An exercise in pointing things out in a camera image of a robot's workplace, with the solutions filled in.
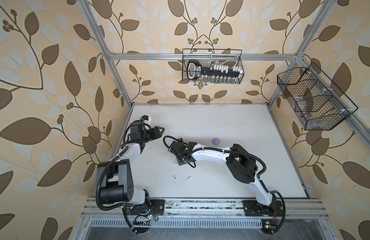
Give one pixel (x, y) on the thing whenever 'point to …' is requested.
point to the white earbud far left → (175, 176)
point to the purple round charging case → (215, 141)
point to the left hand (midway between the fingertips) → (161, 128)
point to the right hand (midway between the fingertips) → (183, 159)
